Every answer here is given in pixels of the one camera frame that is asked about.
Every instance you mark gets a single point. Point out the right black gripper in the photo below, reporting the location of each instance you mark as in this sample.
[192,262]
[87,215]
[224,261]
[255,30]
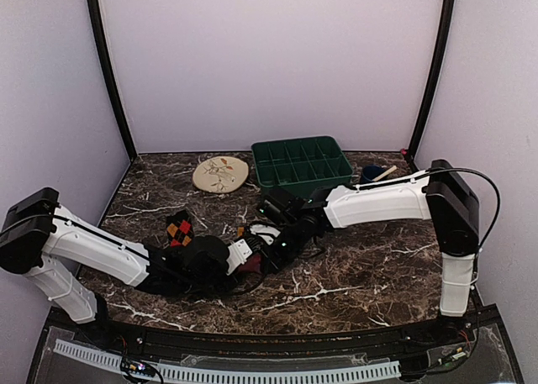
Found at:
[276,262]

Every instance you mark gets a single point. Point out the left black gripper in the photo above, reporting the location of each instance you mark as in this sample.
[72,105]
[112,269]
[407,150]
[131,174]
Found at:
[228,286]

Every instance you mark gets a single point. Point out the maroon purple striped sock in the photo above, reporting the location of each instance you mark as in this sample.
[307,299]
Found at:
[254,260]

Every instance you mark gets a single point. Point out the green compartment tray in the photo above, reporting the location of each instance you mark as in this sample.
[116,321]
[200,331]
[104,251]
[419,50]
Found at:
[300,165]

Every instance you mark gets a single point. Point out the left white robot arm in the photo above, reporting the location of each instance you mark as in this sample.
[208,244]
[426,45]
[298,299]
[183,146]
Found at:
[39,233]

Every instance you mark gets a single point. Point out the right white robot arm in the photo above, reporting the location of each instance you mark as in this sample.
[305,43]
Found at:
[438,194]

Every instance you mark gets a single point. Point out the black orange argyle sock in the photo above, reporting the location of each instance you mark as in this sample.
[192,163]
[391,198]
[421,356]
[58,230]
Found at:
[179,229]

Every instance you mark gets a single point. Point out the dark blue mug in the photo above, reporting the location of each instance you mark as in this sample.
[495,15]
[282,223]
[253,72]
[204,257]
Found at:
[369,173]

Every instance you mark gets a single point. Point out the beige floral plate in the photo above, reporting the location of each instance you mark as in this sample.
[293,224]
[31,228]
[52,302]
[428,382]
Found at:
[221,174]

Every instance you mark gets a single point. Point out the wooden stick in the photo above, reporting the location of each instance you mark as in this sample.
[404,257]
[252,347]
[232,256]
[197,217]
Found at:
[385,174]

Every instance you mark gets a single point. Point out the small circuit board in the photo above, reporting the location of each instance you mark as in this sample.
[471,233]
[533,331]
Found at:
[136,369]

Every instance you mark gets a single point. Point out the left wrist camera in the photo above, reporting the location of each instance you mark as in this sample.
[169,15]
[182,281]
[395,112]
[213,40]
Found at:
[239,252]

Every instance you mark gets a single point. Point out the white slotted cable duct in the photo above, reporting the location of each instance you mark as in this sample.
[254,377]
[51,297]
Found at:
[204,370]

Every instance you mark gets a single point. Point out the black front rail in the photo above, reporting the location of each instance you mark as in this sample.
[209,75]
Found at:
[409,342]

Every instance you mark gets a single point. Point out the right black frame post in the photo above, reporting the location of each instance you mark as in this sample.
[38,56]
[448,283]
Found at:
[438,56]

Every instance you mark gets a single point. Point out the black frame post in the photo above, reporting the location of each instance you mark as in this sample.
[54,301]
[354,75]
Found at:
[438,56]
[100,41]

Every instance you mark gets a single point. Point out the left black frame post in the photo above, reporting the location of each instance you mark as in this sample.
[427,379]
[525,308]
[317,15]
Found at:
[100,41]

